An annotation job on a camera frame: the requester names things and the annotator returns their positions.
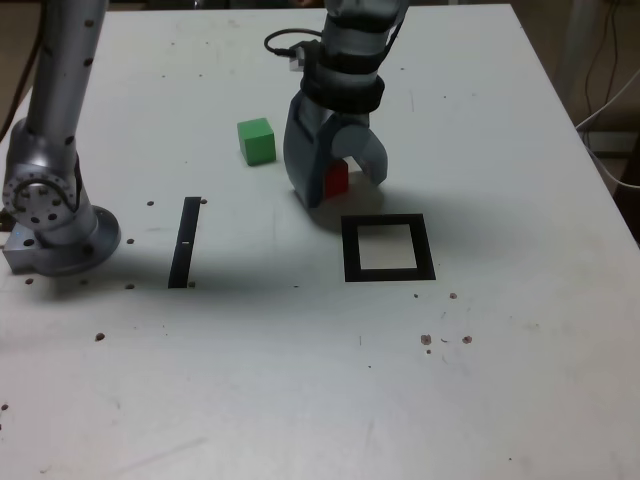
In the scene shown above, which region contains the white cable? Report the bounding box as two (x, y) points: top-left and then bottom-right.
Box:
(575, 67), (640, 190)

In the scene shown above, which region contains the black tape square outline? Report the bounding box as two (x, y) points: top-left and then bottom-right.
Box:
(340, 213), (437, 283)

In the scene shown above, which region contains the black hanging cable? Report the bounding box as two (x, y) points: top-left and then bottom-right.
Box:
(587, 0), (622, 126)

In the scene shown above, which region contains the green cube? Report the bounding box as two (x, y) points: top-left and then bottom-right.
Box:
(236, 117), (277, 167)

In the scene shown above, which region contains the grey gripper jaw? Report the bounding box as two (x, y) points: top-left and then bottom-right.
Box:
(282, 91), (347, 210)
(332, 123), (390, 186)

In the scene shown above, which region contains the black camera cable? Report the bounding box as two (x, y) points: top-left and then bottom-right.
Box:
(263, 27), (324, 57)

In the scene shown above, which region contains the small silver camera box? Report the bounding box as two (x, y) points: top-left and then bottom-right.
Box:
(288, 43), (314, 74)

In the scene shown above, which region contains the red cube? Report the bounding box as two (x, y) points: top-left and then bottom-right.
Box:
(323, 159), (350, 200)

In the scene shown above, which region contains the black tape strip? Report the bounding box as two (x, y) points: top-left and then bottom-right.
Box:
(167, 196), (202, 290)

